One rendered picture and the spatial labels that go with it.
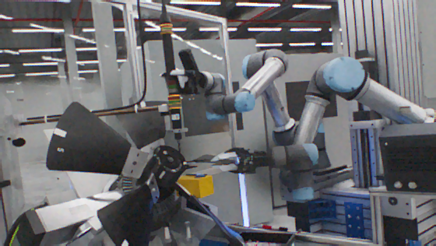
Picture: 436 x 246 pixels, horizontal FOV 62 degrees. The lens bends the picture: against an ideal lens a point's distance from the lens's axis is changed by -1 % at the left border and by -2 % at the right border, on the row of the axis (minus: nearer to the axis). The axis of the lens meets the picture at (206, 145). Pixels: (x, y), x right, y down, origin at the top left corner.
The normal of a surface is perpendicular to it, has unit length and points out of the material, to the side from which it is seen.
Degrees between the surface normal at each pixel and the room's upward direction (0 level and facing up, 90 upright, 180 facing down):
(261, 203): 90
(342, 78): 85
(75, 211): 50
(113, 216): 75
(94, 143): 83
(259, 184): 90
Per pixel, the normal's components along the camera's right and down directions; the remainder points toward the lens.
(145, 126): -0.20, -0.63
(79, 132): 0.44, -0.20
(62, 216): 0.51, -0.67
